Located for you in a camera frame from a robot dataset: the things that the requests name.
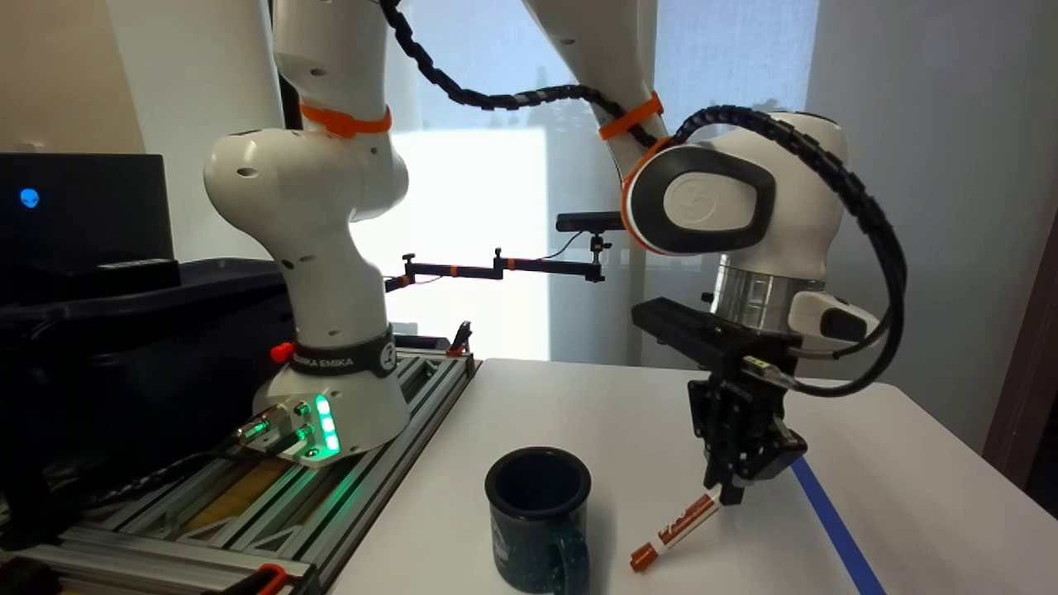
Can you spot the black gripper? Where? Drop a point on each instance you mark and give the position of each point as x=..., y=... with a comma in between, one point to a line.
x=738, y=408

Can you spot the orange dry erase marker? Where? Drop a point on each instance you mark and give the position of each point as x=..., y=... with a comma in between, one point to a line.
x=671, y=540

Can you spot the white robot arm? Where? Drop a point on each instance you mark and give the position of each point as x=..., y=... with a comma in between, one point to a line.
x=332, y=286

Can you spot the dark teal mug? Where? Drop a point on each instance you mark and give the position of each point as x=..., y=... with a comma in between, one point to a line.
x=531, y=550

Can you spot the blue tape strip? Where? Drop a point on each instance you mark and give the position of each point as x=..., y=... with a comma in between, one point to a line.
x=837, y=529

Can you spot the black red clamp lever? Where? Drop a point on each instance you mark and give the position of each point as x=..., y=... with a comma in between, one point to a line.
x=456, y=339

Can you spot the bright window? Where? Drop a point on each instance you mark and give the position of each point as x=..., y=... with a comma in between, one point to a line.
x=473, y=186

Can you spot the red knob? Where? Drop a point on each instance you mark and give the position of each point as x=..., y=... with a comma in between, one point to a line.
x=283, y=352

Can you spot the black cabinet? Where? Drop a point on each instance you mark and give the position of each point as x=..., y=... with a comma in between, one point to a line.
x=134, y=374

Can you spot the black monitor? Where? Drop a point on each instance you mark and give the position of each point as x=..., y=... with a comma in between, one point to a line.
x=102, y=208

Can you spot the black bar camera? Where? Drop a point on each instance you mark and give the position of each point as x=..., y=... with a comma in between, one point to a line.
x=583, y=219

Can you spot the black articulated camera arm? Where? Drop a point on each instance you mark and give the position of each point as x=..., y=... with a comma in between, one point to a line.
x=464, y=267

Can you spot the aluminium profile frame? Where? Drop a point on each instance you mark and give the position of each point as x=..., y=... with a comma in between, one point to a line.
x=366, y=497

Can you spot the red frame clamp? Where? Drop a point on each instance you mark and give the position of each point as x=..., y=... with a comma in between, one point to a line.
x=268, y=575

